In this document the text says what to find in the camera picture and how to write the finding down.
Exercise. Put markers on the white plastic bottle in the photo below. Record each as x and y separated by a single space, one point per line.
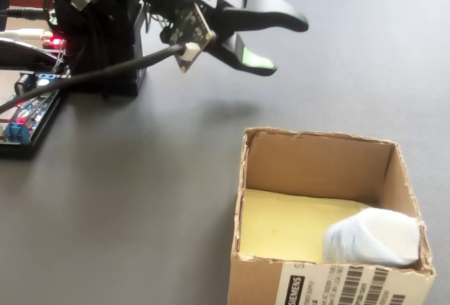
372 238

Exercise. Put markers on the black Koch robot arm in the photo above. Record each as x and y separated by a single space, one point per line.
105 55

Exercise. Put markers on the open cardboard box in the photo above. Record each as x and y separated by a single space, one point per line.
316 164

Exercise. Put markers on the dark grey table mat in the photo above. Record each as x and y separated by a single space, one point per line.
175 178

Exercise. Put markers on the yellow foam pad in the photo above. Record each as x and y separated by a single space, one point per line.
281 224

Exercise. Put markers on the blue controller board black tray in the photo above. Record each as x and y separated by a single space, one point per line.
14 133

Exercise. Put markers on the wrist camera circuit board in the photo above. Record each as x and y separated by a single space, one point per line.
190 27

